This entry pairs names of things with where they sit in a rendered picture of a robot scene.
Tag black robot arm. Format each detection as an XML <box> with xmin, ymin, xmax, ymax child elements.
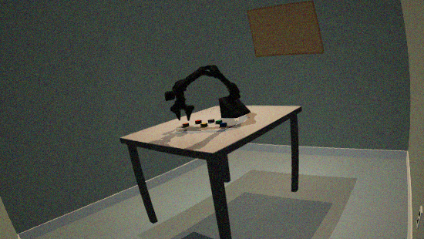
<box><xmin>164</xmin><ymin>65</ymin><xmax>240</xmax><ymax>111</ymax></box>

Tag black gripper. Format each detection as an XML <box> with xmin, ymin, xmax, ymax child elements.
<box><xmin>170</xmin><ymin>97</ymin><xmax>194</xmax><ymax>121</ymax></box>

